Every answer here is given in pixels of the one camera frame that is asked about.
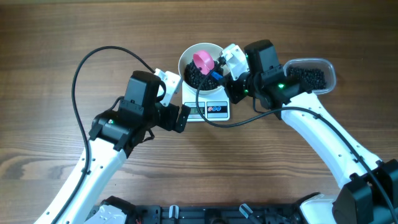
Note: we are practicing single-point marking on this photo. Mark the white kitchen scale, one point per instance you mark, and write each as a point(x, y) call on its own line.
point(214, 104)

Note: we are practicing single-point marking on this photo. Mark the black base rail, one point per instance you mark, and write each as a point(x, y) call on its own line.
point(267, 214)

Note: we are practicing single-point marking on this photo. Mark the black beans in bowl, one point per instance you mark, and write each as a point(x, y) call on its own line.
point(193, 77)

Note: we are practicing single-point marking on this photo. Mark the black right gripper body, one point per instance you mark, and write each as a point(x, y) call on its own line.
point(232, 90)

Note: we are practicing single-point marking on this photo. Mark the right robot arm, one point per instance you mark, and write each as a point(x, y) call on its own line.
point(368, 185)

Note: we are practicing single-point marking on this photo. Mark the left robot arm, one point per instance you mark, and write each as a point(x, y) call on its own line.
point(113, 136)

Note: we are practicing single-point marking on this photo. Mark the white bowl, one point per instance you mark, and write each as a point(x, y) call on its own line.
point(187, 57)

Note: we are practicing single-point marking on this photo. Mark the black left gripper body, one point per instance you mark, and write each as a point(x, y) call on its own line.
point(181, 119)

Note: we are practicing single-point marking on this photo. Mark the pink scoop blue handle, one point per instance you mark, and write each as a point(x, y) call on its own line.
point(205, 63)

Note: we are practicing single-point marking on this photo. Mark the clear plastic container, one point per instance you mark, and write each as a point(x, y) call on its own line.
point(319, 63)

